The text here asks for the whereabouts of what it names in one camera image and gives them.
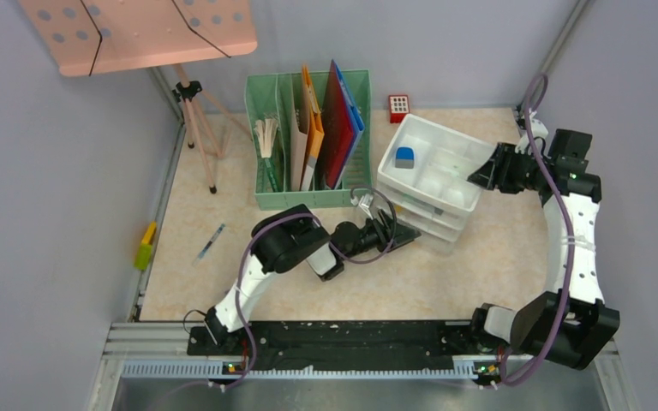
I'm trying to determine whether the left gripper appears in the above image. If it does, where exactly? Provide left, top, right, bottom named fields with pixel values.
left=341, top=209, right=421, bottom=261

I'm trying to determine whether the clear plastic drawer unit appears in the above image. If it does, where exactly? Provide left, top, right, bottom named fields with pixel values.
left=376, top=114, right=495, bottom=245

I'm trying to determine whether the red translucent file folder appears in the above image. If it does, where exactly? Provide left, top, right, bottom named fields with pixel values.
left=320, top=59, right=356, bottom=189

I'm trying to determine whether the green children's book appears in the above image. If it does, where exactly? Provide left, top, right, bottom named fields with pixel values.
left=254, top=117, right=283, bottom=193

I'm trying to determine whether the green file rack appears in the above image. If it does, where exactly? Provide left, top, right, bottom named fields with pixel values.
left=244, top=69, right=373, bottom=211

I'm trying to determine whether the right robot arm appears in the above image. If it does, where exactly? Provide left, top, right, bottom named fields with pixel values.
left=468, top=129, right=620, bottom=370

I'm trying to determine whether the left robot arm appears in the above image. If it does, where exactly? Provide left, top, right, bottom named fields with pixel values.
left=202, top=204, right=422, bottom=354

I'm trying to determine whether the blue eraser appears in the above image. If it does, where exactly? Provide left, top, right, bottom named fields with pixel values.
left=394, top=146, right=416, bottom=170

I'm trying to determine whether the orange file folder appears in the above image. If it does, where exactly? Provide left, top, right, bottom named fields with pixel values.
left=301, top=64, right=325, bottom=191

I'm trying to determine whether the red small box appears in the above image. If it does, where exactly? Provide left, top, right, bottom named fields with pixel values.
left=388, top=94, right=410, bottom=124

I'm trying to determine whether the black lamp clamp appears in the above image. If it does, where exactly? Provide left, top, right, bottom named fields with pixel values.
left=172, top=80, right=202, bottom=102

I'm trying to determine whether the yellow green clamp tool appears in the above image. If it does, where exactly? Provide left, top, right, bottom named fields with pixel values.
left=133, top=221, right=157, bottom=271

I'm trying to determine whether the pink lamp stand pole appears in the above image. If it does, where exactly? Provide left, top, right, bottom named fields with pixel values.
left=171, top=63, right=251, bottom=194

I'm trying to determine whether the pink perforated lamp panel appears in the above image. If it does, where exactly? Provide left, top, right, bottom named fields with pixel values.
left=19, top=0, right=258, bottom=77

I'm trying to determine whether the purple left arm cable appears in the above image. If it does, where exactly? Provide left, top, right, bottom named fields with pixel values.
left=233, top=187, right=399, bottom=392

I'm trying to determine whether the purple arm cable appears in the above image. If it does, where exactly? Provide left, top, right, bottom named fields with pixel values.
left=233, top=187, right=399, bottom=392
left=496, top=74, right=577, bottom=390

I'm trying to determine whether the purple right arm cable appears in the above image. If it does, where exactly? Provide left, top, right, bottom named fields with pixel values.
left=496, top=74, right=577, bottom=390

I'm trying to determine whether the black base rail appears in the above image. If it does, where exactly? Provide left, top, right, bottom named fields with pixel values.
left=186, top=320, right=504, bottom=378

